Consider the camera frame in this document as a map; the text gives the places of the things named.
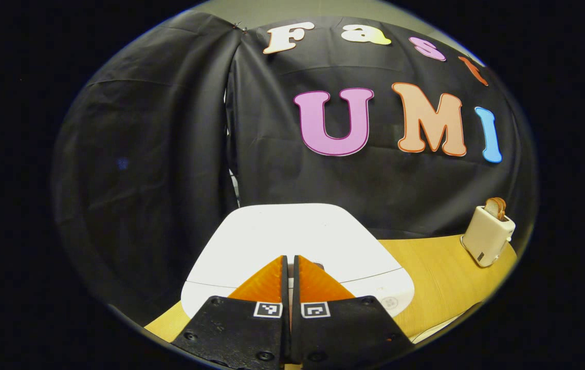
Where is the brown toast slice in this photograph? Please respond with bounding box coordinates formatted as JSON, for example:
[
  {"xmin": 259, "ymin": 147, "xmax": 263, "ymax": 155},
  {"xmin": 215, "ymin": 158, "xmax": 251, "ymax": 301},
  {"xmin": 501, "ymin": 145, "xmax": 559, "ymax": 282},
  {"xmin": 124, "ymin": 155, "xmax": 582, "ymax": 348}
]
[{"xmin": 484, "ymin": 197, "xmax": 507, "ymax": 221}]

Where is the black backdrop cloth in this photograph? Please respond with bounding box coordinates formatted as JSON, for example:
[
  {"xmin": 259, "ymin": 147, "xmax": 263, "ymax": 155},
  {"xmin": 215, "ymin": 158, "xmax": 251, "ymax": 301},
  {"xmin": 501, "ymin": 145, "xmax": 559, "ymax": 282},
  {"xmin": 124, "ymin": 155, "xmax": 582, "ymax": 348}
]
[{"xmin": 51, "ymin": 10, "xmax": 539, "ymax": 329}]

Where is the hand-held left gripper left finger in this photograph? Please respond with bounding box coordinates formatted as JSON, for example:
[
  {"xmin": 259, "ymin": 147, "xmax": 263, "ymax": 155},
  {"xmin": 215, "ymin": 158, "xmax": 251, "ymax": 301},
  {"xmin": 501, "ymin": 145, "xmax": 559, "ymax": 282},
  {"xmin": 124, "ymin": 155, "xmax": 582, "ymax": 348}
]
[{"xmin": 172, "ymin": 255, "xmax": 291, "ymax": 370}]

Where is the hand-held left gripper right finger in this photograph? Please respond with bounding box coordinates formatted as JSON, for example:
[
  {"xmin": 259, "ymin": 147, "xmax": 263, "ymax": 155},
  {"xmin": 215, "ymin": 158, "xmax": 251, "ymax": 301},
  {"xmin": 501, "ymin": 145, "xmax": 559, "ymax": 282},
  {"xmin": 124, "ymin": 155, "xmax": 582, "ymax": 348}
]
[{"xmin": 292, "ymin": 254, "xmax": 415, "ymax": 370}]

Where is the white rice cooker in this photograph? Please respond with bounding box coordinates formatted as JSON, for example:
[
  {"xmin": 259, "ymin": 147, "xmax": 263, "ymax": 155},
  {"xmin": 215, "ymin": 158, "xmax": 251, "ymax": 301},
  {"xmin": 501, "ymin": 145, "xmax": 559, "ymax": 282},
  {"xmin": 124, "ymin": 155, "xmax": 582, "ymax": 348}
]
[{"xmin": 180, "ymin": 203, "xmax": 415, "ymax": 322}]

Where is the white toaster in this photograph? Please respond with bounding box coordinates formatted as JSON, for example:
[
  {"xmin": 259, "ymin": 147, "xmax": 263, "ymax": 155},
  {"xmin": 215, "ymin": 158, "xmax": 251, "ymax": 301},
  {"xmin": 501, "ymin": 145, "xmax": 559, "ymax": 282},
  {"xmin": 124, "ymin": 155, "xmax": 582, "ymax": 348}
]
[{"xmin": 461, "ymin": 206, "xmax": 516, "ymax": 268}]

